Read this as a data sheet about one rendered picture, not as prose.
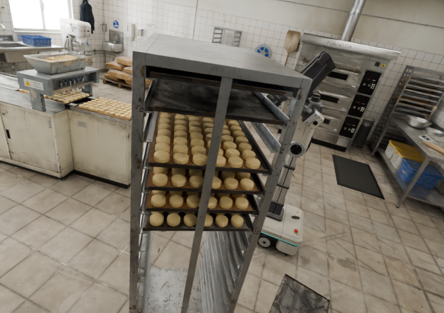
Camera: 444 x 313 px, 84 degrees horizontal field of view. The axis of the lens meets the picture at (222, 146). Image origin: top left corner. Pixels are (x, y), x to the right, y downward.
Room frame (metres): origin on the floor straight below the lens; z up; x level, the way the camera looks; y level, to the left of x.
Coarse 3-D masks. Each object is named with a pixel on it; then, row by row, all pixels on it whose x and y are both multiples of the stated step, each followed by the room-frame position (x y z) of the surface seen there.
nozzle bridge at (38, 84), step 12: (24, 72) 2.20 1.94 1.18; (36, 72) 2.27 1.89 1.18; (72, 72) 2.51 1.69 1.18; (84, 72) 2.60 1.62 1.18; (96, 72) 2.80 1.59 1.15; (24, 84) 2.16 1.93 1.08; (36, 84) 2.14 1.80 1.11; (48, 84) 2.13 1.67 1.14; (72, 84) 2.52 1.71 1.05; (84, 84) 2.63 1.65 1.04; (36, 96) 2.15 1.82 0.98; (36, 108) 2.15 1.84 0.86
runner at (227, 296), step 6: (216, 234) 1.11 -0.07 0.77; (216, 240) 1.06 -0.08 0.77; (216, 246) 1.02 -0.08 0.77; (222, 258) 0.94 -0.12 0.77; (222, 264) 0.91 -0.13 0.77; (222, 270) 0.87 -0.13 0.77; (222, 276) 0.84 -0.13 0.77; (222, 282) 0.81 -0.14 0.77; (222, 288) 0.78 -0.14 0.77; (228, 294) 0.75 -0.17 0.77; (228, 300) 0.72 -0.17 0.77
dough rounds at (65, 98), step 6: (24, 90) 2.38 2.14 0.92; (72, 90) 2.66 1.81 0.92; (48, 96) 2.35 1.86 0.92; (54, 96) 2.39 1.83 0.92; (60, 96) 2.41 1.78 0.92; (66, 96) 2.46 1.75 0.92; (72, 96) 2.48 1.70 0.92; (78, 96) 2.51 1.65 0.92; (84, 96) 2.57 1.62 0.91; (66, 102) 2.32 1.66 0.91
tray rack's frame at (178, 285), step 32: (160, 64) 0.62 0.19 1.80; (192, 64) 0.64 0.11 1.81; (224, 64) 0.67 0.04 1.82; (256, 64) 0.81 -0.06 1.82; (224, 96) 0.67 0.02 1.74; (288, 128) 0.71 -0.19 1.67; (256, 224) 0.71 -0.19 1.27; (192, 256) 0.67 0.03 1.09; (160, 288) 1.10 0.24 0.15; (192, 288) 1.15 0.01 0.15
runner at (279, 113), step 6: (258, 96) 1.00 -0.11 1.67; (264, 96) 0.94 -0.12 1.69; (264, 102) 0.93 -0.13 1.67; (270, 102) 0.87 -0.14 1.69; (270, 108) 0.86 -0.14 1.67; (276, 108) 0.81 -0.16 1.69; (276, 114) 0.80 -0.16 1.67; (282, 114) 0.76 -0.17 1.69; (282, 120) 0.75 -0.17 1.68; (288, 120) 0.71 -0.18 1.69; (282, 126) 0.71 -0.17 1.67
